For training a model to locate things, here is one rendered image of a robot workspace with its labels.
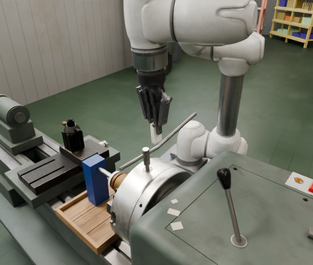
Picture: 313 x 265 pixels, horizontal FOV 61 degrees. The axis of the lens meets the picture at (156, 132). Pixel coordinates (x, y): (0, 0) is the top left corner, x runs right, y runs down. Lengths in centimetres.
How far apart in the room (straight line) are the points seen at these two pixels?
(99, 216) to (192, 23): 91
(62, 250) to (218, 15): 137
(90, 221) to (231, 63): 88
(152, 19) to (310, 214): 61
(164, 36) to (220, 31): 12
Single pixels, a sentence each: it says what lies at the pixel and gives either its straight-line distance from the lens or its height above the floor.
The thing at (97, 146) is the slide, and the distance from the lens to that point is 153.
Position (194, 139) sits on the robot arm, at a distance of 149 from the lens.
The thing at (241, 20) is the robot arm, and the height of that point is 170.
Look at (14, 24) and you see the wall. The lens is 477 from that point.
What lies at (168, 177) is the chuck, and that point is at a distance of 84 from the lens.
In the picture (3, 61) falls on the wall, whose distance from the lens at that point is 470.
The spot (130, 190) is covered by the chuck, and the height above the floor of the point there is 120.
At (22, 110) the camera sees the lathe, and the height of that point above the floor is 111.
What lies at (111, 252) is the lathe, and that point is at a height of 86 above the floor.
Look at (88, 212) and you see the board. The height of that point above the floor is 89.
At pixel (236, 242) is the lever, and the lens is 67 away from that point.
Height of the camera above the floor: 176
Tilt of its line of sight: 29 degrees down
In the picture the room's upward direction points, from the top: straight up
